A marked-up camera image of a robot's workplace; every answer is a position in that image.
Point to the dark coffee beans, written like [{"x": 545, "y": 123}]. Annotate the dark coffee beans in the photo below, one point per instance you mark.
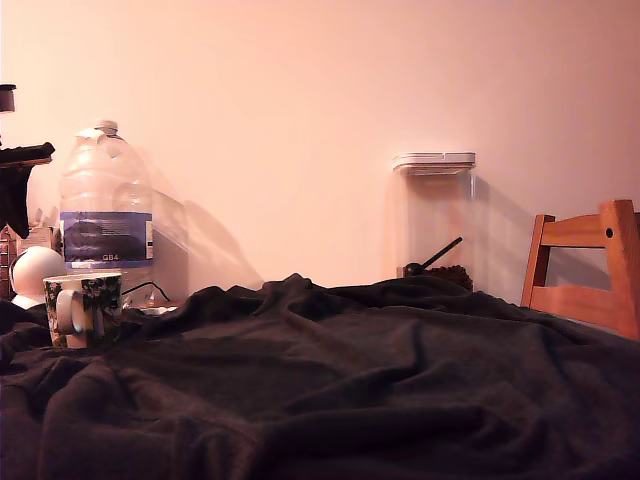
[{"x": 452, "y": 277}]

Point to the large clear water bottle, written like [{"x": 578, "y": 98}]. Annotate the large clear water bottle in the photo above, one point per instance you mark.
[{"x": 105, "y": 190}]

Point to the floral print white mug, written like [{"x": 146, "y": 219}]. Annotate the floral print white mug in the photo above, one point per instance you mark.
[{"x": 100, "y": 300}]

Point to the dark crumpled cloth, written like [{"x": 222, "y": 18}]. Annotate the dark crumpled cloth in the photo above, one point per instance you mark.
[{"x": 350, "y": 390}]

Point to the clear jar with white lid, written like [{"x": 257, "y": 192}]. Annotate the clear jar with white lid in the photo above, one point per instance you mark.
[{"x": 435, "y": 210}]

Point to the black scoop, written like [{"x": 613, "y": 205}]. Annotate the black scoop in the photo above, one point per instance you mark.
[{"x": 440, "y": 255}]

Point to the wooden chair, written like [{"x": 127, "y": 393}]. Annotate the wooden chair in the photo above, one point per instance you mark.
[{"x": 575, "y": 300}]

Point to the small white round camera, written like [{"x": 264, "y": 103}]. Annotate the small white round camera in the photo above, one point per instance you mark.
[{"x": 37, "y": 270}]

